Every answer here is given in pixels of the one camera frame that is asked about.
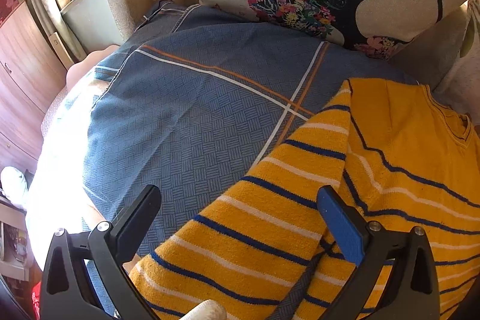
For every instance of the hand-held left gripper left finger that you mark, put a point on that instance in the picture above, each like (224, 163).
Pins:
(131, 227)

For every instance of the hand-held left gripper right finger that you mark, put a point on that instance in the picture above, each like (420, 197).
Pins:
(341, 222)

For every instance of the yellow striped sweater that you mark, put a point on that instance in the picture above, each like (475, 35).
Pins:
(262, 200)

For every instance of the person's left hand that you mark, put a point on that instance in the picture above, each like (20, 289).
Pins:
(206, 310)

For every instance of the red item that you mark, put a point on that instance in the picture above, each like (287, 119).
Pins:
(36, 299)

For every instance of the blue checked bed sheet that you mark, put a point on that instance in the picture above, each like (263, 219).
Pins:
(187, 117)

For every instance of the white bag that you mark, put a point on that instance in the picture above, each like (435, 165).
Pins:
(13, 183)

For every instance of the white leaf print quilt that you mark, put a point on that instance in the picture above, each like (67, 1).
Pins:
(468, 80)

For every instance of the wooden wardrobe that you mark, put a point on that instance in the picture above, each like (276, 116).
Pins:
(22, 54)

